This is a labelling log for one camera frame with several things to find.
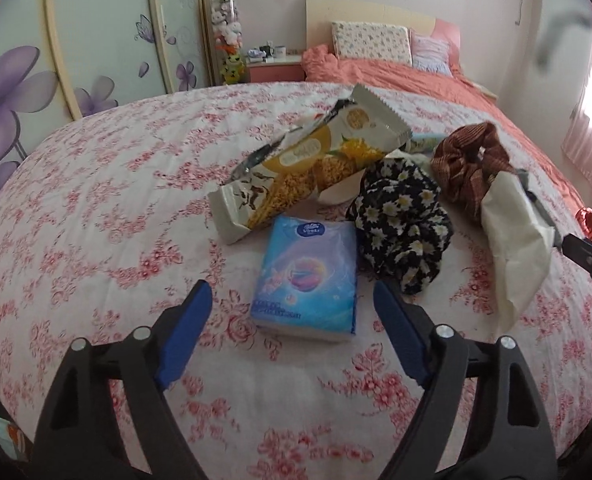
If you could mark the beige pink headboard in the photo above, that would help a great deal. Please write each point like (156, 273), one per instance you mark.
(319, 15)

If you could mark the floral sliding wardrobe door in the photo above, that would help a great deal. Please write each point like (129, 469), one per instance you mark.
(62, 60)

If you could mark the floral print pillow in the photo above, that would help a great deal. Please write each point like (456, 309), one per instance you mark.
(372, 41)

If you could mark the black daisy scrunchie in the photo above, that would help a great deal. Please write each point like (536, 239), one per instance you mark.
(402, 229)

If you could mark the white mug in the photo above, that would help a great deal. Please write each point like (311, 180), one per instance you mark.
(279, 52)

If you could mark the yellow white snack wrapper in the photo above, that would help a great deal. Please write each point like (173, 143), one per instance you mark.
(355, 133)

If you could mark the brown striped scrunchie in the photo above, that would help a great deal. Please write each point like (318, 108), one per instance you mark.
(466, 162)

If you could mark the light blue cream tube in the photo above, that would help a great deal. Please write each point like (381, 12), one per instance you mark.
(423, 143)

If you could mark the white tissue paper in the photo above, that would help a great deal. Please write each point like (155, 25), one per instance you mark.
(521, 236)

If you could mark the pink bedside table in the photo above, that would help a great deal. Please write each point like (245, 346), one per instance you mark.
(288, 69)

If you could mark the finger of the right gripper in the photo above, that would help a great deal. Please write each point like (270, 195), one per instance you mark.
(577, 249)

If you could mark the blue tissue pack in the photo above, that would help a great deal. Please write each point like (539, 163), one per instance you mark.
(307, 286)

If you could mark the clear tube of plush toys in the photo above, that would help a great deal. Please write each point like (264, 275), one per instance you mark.
(228, 58)

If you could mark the coral pink duvet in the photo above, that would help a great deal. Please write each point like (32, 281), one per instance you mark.
(405, 80)

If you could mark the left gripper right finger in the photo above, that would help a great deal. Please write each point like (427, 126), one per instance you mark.
(508, 434)

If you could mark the pink striped pillow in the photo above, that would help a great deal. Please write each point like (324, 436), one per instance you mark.
(430, 55)

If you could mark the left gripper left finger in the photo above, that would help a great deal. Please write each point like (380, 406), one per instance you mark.
(78, 435)

